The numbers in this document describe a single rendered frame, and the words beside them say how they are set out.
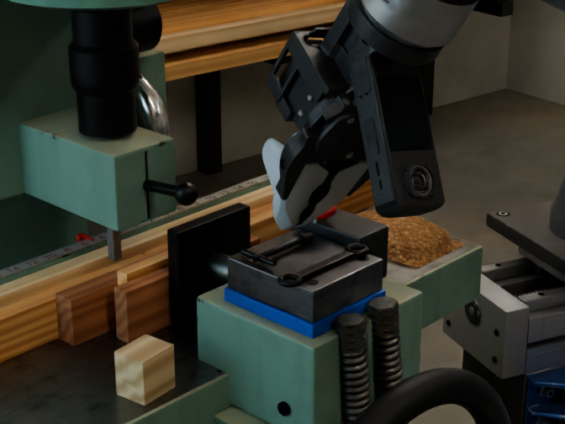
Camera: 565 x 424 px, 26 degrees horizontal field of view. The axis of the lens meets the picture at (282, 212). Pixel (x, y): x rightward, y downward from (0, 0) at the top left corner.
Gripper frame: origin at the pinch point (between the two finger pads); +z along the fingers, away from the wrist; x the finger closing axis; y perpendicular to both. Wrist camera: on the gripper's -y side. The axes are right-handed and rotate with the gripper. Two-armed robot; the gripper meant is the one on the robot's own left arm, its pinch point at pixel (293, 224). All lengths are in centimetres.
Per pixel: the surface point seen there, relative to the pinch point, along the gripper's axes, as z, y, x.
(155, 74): 17.9, 34.8, -8.3
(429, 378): 0.0, -15.2, -4.8
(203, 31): 132, 168, -120
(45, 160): 13.9, 19.7, 10.3
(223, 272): 13.3, 5.3, -1.7
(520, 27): 167, 217, -304
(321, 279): 1.9, -4.2, -1.6
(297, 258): 4.1, -0.4, -2.2
